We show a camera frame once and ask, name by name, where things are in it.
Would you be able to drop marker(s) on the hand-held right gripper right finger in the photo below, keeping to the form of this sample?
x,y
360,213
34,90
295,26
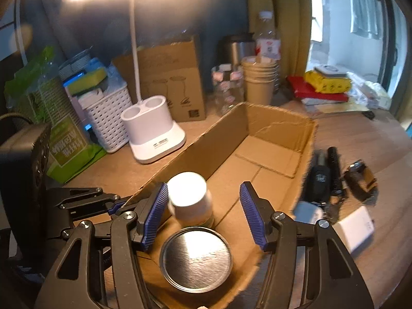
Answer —
x,y
254,219

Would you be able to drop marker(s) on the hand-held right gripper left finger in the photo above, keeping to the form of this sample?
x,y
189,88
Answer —
x,y
155,215

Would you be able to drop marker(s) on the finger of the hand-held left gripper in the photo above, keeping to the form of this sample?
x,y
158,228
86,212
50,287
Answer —
x,y
93,201
96,230

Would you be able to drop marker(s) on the white bottle with white cap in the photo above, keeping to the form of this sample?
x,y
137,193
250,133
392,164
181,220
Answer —
x,y
190,196

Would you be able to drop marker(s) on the tin can with silver lid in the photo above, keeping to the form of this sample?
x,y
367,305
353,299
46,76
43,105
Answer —
x,y
195,257

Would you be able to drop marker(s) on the black car key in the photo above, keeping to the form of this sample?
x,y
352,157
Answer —
x,y
317,180

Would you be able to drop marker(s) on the white power bank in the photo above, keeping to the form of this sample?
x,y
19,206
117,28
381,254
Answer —
x,y
355,231

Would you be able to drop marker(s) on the green packet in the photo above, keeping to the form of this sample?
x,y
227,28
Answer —
x,y
61,135

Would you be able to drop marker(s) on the white desk lamp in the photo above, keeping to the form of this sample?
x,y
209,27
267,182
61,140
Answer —
x,y
157,138

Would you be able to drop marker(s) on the white plastic basket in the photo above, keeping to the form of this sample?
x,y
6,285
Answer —
x,y
106,119

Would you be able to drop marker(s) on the white tissue pack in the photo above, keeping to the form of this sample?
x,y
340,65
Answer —
x,y
91,94

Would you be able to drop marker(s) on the yellow green sponge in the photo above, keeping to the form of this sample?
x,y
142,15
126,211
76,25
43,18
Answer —
x,y
87,79

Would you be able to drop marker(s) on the clear plastic bag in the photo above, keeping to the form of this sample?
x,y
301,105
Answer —
x,y
114,72

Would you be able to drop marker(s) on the floral glass jar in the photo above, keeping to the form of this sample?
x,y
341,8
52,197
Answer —
x,y
227,90

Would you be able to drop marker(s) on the stack of paper cups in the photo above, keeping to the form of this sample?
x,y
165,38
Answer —
x,y
259,87

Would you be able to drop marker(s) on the red book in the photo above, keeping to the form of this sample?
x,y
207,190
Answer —
x,y
299,87

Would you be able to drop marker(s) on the printed brown cardboard box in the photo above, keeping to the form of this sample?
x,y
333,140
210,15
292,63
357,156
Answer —
x,y
173,70

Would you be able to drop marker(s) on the yellow packet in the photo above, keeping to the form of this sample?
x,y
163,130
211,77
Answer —
x,y
325,83

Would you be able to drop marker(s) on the small black object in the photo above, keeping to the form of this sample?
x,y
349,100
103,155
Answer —
x,y
368,114

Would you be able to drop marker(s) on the small white gadget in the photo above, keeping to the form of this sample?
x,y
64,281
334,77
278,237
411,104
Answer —
x,y
331,70

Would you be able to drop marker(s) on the steel thermos mug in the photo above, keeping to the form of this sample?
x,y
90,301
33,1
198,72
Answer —
x,y
236,50

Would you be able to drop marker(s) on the clear water bottle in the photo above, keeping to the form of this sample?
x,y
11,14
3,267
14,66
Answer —
x,y
267,38

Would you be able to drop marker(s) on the yellow curtain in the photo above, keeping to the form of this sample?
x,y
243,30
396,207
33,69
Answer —
x,y
283,6

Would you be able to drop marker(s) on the hanging laundry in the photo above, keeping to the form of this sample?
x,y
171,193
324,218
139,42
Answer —
x,y
367,6

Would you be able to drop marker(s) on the black window frame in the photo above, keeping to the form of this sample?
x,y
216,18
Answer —
x,y
391,38

